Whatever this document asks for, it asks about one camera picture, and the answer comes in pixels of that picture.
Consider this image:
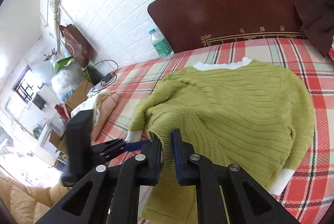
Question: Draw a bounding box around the green knit sweater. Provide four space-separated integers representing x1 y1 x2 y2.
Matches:
127 58 315 223

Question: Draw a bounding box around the peach folded cloth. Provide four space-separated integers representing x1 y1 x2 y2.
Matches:
71 89 121 140

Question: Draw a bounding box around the tan puffy jacket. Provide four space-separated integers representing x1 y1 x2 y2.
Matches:
1 175 70 223

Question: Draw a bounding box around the white plastic bag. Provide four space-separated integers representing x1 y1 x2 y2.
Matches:
51 63 85 103

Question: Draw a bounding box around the red plaid bed sheet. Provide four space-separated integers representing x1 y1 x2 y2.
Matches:
96 38 333 223

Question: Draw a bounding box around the brown paper bag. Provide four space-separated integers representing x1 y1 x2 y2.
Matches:
59 24 96 68

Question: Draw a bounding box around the green label plastic bottle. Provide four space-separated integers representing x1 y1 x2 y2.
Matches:
149 29 174 58

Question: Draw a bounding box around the yellow garment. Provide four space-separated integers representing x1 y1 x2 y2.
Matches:
328 37 334 61

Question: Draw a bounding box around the dark brown wooden headboard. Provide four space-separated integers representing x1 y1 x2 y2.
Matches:
147 0 327 54

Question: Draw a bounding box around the dark brown garment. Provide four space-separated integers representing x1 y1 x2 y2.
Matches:
294 0 333 56

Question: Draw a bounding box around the black charger cable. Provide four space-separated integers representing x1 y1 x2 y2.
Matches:
91 59 120 91

